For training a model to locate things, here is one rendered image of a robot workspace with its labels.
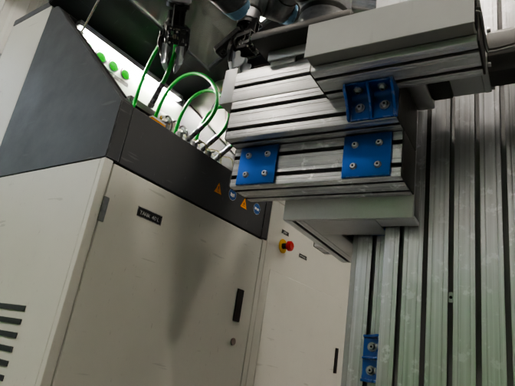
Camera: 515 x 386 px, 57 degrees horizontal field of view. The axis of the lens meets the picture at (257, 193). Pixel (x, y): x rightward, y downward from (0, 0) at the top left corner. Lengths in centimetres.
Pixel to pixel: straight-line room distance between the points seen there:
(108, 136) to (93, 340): 47
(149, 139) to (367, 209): 61
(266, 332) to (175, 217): 56
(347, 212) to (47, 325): 68
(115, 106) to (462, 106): 80
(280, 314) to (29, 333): 87
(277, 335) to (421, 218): 89
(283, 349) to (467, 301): 96
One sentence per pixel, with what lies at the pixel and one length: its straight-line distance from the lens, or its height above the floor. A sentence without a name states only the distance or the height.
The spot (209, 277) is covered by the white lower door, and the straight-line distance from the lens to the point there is 141.
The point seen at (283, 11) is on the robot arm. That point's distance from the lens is 168.
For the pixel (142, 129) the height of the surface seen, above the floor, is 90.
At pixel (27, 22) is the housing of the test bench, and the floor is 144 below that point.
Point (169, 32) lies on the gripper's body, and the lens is 150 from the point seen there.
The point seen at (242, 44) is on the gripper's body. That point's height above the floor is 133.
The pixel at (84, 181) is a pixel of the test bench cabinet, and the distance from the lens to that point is 120.
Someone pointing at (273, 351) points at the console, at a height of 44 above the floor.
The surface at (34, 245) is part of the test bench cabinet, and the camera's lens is 128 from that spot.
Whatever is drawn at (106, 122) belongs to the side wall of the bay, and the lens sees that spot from 124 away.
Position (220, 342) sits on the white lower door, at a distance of 147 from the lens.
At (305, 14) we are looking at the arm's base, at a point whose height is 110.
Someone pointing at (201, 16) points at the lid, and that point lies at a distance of 201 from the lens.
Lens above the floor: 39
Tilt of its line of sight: 20 degrees up
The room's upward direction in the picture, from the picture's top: 9 degrees clockwise
